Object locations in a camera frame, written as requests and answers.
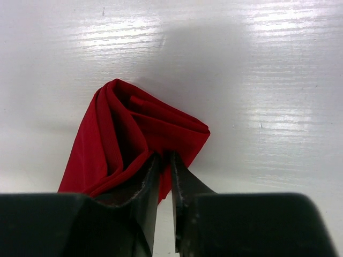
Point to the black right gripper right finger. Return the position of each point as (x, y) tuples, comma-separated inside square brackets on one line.
[(207, 223)]

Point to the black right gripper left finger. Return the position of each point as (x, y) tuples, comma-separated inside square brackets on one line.
[(120, 222)]

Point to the red cloth napkin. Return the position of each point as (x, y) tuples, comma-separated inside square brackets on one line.
[(122, 127)]

